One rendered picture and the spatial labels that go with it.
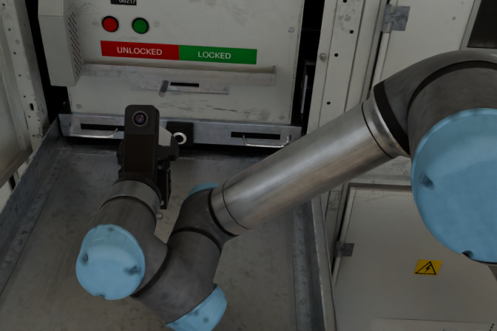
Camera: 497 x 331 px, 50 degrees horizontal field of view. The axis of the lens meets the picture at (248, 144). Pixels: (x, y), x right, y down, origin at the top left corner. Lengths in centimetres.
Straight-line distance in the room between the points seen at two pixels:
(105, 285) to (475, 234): 39
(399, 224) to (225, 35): 62
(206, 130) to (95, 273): 64
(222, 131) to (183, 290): 60
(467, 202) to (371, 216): 86
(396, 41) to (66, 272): 73
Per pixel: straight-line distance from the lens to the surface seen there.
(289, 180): 65
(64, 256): 103
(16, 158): 128
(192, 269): 68
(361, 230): 134
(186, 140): 119
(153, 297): 66
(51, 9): 103
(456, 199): 46
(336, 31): 105
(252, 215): 70
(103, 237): 62
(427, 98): 52
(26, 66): 118
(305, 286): 96
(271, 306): 93
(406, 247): 141
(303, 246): 102
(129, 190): 70
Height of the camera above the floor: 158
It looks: 36 degrees down
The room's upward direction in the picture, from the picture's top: 3 degrees clockwise
